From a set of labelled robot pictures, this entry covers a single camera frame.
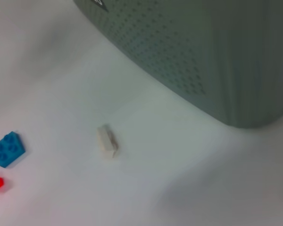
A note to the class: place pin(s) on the white building plate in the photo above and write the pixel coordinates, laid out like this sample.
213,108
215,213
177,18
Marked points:
107,143

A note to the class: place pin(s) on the grey perforated storage bin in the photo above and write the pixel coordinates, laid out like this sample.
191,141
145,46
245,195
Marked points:
179,47

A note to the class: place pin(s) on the blue square building plate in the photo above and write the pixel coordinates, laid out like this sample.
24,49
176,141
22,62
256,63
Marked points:
8,149

